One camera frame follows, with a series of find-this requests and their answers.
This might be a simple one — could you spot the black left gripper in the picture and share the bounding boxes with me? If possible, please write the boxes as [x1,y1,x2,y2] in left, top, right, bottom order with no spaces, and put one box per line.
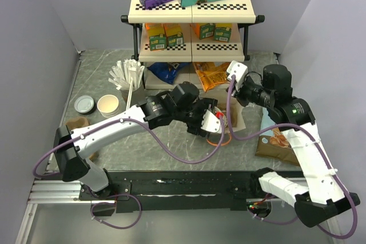
[174,98,218,138]

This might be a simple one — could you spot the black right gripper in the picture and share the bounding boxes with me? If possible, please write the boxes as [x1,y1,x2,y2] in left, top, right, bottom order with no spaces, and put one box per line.
[226,75,274,108]

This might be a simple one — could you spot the brown cardboard cup carrier top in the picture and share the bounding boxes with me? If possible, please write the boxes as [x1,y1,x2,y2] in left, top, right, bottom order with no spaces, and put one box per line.
[229,104,238,128]

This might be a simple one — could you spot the brown cardboard cup carrier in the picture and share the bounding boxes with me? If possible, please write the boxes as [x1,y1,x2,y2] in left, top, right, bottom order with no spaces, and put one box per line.
[65,117,99,162]
[229,104,238,128]

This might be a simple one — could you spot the paper takeout bag orange handles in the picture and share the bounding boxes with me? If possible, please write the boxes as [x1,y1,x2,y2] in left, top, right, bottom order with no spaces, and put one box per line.
[206,89,246,147]

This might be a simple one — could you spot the white plastic cup lid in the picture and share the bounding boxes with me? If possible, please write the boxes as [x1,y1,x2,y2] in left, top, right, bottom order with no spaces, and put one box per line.
[214,106,228,127]

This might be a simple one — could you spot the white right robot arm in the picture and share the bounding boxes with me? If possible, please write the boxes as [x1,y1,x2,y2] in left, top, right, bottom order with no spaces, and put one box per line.
[226,61,360,235]

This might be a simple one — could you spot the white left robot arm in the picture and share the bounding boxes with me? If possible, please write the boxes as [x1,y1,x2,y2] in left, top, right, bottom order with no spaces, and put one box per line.
[54,82,225,199]

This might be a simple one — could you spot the orange snack bag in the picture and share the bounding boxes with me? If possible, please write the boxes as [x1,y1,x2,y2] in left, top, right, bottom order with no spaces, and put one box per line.
[193,62,230,92]

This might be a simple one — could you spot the blue snack bag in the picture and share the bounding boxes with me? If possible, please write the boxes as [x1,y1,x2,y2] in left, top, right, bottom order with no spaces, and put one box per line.
[148,62,189,85]

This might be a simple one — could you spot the grey straw holder cup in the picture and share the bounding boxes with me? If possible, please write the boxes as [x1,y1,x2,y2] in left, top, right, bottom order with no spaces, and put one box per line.
[120,84,146,106]

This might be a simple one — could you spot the brown chips bag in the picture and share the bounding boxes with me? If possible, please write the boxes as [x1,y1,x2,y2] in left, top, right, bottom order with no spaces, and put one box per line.
[254,108,300,166]

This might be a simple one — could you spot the green orange box far right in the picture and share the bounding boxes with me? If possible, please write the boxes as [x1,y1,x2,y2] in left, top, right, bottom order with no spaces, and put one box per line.
[213,23,232,42]

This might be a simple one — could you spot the green orange box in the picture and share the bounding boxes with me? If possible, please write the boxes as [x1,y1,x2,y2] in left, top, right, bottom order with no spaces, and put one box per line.
[145,23,167,51]
[163,23,184,47]
[213,23,232,42]
[191,23,215,40]

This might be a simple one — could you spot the cream two-tier shelf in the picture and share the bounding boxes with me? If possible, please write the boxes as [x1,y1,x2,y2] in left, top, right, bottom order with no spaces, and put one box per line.
[120,0,265,89]

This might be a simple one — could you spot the green orange box far left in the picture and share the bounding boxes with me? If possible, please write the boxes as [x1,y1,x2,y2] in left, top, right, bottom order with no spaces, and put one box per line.
[145,23,167,51]

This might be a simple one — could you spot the bundle of wrapped white straws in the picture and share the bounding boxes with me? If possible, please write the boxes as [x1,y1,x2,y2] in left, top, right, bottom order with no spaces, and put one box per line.
[108,59,145,109]

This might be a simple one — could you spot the stack of white paper cups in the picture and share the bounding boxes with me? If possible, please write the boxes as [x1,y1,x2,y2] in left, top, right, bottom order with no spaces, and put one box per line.
[97,94,120,118]

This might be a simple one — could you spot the stack of white lids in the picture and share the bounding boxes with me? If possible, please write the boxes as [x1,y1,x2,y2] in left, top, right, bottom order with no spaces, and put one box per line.
[74,95,95,114]

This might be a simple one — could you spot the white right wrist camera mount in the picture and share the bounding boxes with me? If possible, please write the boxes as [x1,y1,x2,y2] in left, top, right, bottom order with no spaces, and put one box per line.
[226,61,248,95]

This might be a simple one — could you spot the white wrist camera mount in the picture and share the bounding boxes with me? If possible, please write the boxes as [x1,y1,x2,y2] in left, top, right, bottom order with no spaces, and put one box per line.
[201,110,225,134]
[226,61,248,95]

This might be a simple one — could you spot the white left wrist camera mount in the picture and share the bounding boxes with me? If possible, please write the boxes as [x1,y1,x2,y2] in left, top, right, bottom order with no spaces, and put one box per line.
[201,110,225,134]

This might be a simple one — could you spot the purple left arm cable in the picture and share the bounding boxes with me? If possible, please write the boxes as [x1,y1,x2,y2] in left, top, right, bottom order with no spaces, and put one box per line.
[31,114,226,229]

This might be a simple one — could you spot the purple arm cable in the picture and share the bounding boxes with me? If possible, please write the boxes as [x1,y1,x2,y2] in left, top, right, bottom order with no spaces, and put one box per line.
[226,74,358,239]
[31,114,226,229]

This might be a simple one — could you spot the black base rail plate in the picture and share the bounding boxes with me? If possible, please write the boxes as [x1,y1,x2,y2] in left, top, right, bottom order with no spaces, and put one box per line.
[27,170,304,214]

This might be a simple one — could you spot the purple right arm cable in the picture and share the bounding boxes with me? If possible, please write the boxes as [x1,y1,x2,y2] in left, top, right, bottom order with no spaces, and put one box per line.
[226,74,358,239]

